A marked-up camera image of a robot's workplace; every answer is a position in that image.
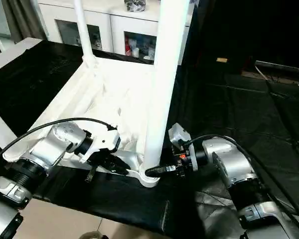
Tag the white plastic children's table top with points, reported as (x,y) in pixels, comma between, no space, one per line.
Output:
(104,99)

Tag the white plastic table leg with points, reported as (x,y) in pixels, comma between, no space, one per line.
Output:
(84,35)
(0,129)
(164,74)

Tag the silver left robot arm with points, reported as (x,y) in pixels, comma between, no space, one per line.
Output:
(35,164)

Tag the black work mat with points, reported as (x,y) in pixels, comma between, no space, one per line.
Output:
(239,114)

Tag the small beige tag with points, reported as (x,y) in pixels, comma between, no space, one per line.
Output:
(222,60)

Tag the red bottle in cabinet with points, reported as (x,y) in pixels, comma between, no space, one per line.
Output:
(128,50)

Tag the black metal bar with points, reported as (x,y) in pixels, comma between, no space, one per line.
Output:
(281,67)

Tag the white glass-door cabinet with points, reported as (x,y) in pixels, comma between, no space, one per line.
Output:
(114,22)

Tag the dark object on cabinet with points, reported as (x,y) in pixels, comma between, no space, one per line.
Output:
(135,5)

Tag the grey curtain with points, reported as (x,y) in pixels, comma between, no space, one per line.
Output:
(22,20)

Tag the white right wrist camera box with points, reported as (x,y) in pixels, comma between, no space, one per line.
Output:
(179,134)

